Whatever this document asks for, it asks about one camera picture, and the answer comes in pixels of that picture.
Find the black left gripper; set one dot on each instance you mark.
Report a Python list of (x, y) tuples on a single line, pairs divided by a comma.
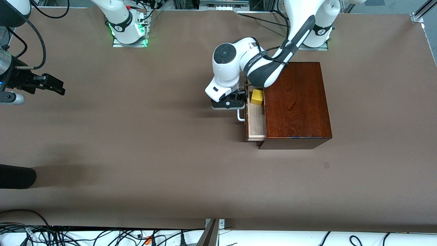
[(241, 94)]

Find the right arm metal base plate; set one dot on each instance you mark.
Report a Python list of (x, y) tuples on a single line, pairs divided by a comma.
[(133, 45)]

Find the dark brown wooden cabinet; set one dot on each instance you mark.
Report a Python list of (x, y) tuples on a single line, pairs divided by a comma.
[(297, 102)]

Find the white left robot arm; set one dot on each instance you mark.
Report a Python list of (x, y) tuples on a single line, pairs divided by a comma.
[(232, 65)]

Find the yellow wooden block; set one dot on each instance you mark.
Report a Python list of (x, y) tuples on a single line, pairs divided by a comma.
[(257, 97)]

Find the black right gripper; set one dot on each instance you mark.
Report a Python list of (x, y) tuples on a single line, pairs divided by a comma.
[(17, 80)]

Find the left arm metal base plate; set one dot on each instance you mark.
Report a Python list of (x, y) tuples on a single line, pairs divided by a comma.
[(321, 49)]

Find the silver table bracket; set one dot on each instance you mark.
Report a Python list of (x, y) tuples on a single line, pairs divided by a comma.
[(222, 223)]

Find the black cylinder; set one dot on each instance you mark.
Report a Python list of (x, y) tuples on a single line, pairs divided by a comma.
[(17, 176)]

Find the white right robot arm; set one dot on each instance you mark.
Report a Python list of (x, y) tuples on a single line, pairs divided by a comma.
[(119, 20)]

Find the aluminium corner profile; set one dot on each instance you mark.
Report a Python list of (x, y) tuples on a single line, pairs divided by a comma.
[(418, 16)]

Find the grey diagonal strut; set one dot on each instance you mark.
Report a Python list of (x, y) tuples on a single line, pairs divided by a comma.
[(209, 235)]

